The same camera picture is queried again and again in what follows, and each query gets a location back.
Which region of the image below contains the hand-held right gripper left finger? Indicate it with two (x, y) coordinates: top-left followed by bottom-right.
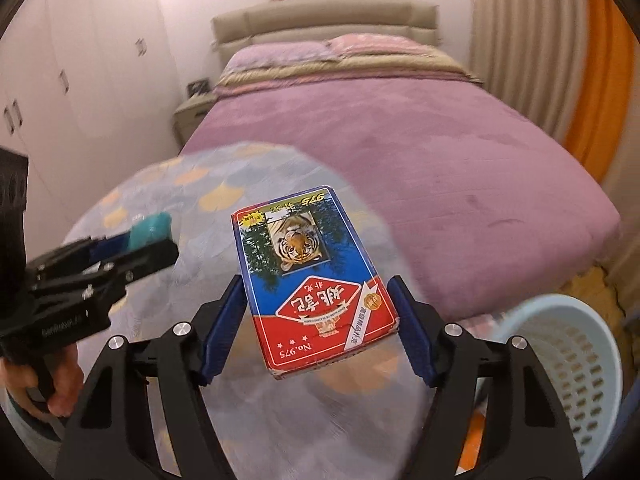
(55, 275), (248, 480)

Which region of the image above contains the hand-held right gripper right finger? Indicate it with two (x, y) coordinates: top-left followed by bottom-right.
(386, 275), (586, 480)

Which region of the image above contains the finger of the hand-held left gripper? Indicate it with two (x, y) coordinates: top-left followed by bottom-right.
(85, 239), (179, 287)
(27, 234), (135, 273)

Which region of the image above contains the blue and red card box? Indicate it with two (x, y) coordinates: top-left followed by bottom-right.
(231, 185), (401, 381)

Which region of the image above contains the light blue plastic basket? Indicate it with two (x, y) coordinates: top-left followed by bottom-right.
(492, 294), (623, 480)

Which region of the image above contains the person's left hand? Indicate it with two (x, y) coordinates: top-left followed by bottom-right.
(0, 345), (86, 418)

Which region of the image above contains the beige nightstand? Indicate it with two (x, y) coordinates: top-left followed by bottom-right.
(173, 92), (218, 148)

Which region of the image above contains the purple bed blanket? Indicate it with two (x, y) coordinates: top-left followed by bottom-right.
(180, 72), (623, 321)

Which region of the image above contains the white wardrobe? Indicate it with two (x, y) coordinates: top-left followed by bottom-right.
(0, 0), (178, 221)

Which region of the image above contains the purple pillow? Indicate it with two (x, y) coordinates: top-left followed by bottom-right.
(222, 42), (331, 73)

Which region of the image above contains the beige folded quilt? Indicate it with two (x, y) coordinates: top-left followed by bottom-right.
(215, 52), (483, 93)

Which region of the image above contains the pink pillow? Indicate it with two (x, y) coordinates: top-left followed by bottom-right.
(327, 34), (416, 57)

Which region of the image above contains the beige padded headboard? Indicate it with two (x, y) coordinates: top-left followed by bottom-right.
(210, 0), (441, 61)

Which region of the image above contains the orange curtain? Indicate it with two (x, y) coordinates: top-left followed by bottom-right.
(562, 0), (636, 181)

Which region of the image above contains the beige curtain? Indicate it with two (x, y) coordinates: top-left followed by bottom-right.
(470, 0), (586, 141)

